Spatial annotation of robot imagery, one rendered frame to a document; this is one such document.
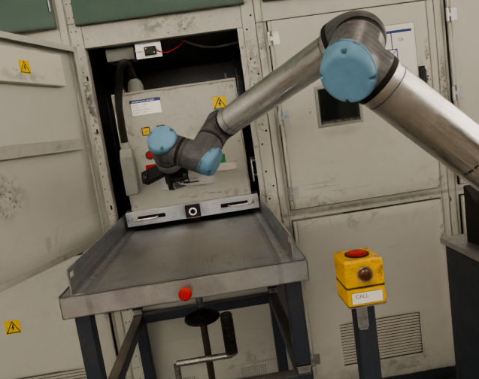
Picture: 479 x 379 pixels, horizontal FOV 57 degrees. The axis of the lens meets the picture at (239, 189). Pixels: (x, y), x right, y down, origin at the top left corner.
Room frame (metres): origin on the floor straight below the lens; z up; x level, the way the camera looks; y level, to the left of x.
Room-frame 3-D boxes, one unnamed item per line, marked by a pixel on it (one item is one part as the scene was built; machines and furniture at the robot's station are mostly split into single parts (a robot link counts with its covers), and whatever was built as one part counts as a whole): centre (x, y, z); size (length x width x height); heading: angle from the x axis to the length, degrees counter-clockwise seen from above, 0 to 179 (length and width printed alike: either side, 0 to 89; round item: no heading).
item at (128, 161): (1.70, 0.40, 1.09); 0.08 x 0.05 x 0.17; 3
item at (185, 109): (1.78, 0.20, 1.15); 0.48 x 0.01 x 0.48; 93
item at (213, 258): (1.40, 0.18, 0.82); 0.68 x 0.62 x 0.06; 3
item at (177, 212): (1.80, 0.20, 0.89); 0.54 x 0.05 x 0.06; 93
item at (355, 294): (0.89, -0.22, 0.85); 0.08 x 0.08 x 0.10; 3
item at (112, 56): (2.13, 0.22, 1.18); 0.78 x 0.69 x 0.79; 3
